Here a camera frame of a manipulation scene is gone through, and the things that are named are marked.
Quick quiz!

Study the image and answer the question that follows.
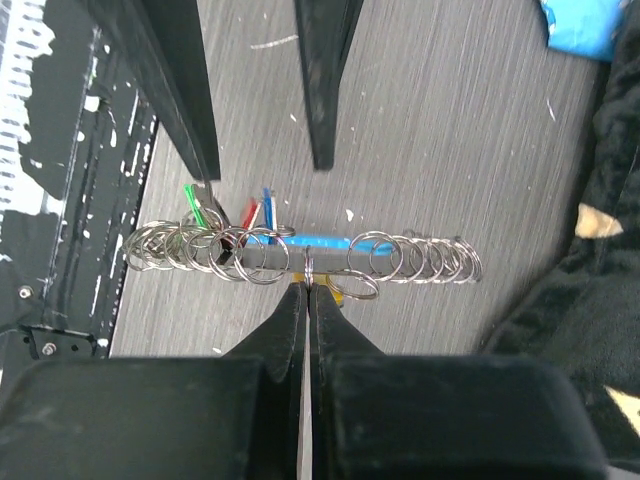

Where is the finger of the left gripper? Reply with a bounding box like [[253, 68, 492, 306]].
[[82, 0, 221, 181], [294, 0, 364, 170]]

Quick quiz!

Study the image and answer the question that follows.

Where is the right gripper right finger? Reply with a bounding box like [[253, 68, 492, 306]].
[[308, 285, 608, 479]]

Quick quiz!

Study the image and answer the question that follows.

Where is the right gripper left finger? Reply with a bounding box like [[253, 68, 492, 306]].
[[1, 283, 306, 479]]

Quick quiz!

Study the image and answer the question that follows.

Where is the yellow tagged key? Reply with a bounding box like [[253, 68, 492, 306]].
[[292, 273, 344, 308]]

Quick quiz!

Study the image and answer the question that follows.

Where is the green tagged key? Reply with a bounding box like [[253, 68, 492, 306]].
[[183, 182, 227, 231]]

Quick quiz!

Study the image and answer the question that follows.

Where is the red tagged key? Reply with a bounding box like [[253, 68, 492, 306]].
[[241, 197, 262, 230]]

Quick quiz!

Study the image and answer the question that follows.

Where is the blue tagged key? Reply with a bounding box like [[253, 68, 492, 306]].
[[263, 187, 278, 245]]

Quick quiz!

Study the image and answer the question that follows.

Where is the black floral plush pillow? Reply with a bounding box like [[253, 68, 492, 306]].
[[482, 1, 639, 472]]

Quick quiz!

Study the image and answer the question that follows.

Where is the blue cartoon cloth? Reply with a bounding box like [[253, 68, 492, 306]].
[[539, 0, 631, 63]]

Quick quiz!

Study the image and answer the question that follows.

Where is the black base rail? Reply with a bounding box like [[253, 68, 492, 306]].
[[1, 1, 157, 384]]

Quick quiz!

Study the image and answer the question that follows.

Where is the white slotted cable duct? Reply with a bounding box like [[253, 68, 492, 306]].
[[1, 1, 61, 216]]

